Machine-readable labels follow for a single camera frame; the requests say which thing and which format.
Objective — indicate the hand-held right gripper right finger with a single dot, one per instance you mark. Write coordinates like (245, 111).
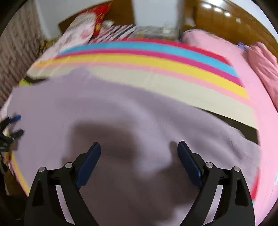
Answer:
(190, 165)

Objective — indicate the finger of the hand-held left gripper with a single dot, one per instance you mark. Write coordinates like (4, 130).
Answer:
(18, 132)
(15, 118)

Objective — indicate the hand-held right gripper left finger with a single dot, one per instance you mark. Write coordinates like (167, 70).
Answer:
(89, 165)

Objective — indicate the purple pants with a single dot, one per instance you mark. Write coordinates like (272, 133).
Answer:
(130, 108)

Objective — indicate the floral curtain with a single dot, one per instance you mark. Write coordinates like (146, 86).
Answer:
(17, 47)

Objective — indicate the brown patterned blanket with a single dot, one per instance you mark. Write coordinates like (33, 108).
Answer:
(44, 46)

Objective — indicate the pink floral quilt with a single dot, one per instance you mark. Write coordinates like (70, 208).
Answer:
(54, 50)

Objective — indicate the striped colourful blanket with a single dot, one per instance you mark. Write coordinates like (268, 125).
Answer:
(173, 82)

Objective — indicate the pink patterned pillow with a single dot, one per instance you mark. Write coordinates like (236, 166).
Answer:
(80, 30)

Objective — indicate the small purple cloth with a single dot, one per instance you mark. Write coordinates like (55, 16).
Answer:
(242, 46)

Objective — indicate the plaid cloth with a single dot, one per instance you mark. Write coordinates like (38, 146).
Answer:
(117, 31)

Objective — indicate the red pillow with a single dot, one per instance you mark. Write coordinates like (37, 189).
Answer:
(102, 13)

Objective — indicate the floral covered nightstand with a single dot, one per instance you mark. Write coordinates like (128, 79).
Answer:
(152, 32)

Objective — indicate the carved wooden headboard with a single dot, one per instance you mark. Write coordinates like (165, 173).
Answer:
(228, 24)

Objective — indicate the dark plain wooden headboard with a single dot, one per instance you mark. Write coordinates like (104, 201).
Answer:
(121, 13)

